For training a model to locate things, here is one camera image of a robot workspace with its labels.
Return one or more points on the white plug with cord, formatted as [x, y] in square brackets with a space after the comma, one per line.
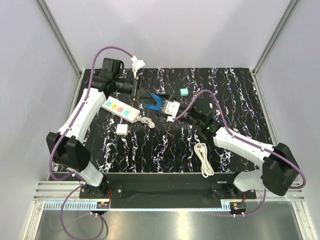
[146, 121]

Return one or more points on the white small charger adapter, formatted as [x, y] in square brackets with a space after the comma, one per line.
[122, 129]

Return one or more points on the blue cube socket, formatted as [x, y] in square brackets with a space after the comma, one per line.
[157, 107]

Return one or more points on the white slotted cable duct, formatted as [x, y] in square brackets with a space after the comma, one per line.
[76, 205]

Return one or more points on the teal small cube plug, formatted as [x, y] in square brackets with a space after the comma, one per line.
[184, 92]

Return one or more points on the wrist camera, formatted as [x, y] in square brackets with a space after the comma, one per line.
[170, 110]
[136, 65]

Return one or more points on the white multicolour power strip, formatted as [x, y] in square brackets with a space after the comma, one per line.
[121, 109]

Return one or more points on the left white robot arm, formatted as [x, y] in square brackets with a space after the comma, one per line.
[66, 146]

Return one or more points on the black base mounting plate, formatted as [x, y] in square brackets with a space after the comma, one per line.
[165, 191]

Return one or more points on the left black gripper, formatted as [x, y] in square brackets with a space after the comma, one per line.
[144, 94]

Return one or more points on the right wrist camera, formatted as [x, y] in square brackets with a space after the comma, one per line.
[170, 110]

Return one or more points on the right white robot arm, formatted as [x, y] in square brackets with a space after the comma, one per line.
[277, 167]

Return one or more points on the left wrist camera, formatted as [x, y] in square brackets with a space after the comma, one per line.
[136, 65]

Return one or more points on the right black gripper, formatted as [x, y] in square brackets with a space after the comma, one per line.
[170, 97]

